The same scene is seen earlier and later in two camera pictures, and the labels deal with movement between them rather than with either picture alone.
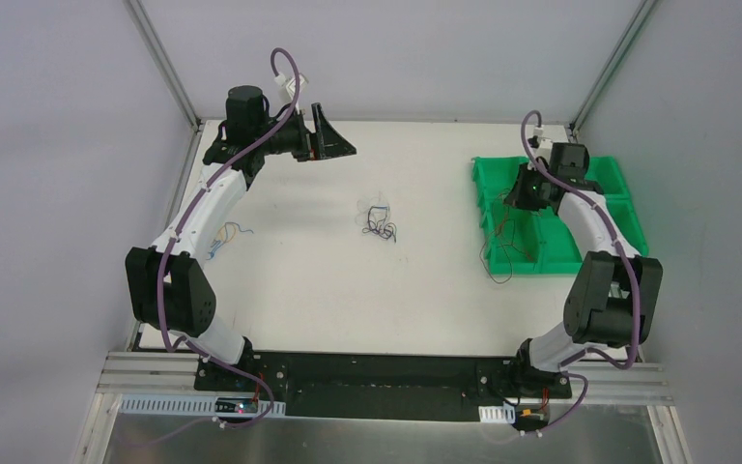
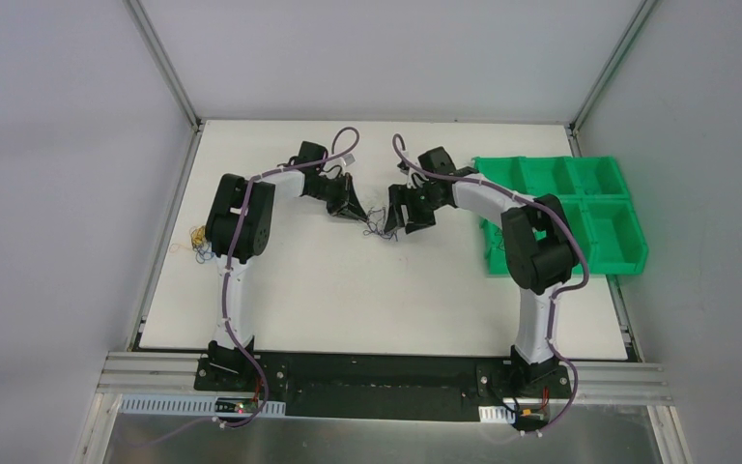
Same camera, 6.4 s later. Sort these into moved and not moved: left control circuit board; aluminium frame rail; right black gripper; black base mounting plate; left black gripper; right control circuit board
Moved: left black gripper; right black gripper
Not moved: aluminium frame rail; black base mounting plate; right control circuit board; left control circuit board
